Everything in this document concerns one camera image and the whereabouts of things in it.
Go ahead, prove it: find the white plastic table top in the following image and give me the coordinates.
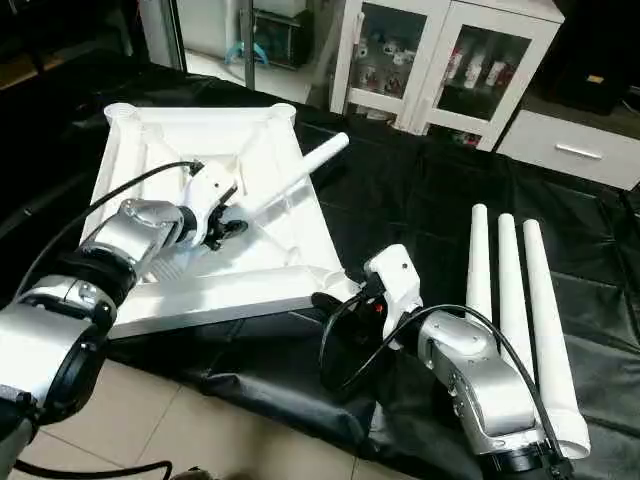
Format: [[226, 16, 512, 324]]
[[98, 102, 364, 340]]

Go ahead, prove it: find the white plastic table leg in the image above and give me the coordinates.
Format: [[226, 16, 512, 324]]
[[466, 204, 494, 323], [496, 213, 536, 371], [521, 219, 592, 460], [215, 132, 352, 233]]

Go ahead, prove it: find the black plastic mat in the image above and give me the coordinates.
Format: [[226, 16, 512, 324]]
[[0, 50, 640, 480]]

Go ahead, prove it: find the teal floor stand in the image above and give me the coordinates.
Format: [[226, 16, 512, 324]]
[[225, 35, 273, 73]]

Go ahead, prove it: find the white glass door cabinet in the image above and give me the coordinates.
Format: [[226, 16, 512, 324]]
[[330, 0, 565, 152]]

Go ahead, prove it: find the white drawer unit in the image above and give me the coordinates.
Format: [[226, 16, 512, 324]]
[[497, 108, 640, 192]]

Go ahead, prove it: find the black box device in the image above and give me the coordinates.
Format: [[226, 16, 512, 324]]
[[555, 40, 640, 119]]

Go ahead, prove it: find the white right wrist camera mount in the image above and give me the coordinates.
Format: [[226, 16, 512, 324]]
[[362, 244, 426, 352]]

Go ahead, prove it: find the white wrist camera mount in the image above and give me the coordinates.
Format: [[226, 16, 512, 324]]
[[178, 164, 242, 253], [362, 244, 426, 352]]

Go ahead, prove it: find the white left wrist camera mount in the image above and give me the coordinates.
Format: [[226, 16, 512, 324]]
[[178, 164, 242, 253]]

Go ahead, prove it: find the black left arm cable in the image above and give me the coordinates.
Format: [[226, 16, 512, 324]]
[[12, 160, 207, 306]]

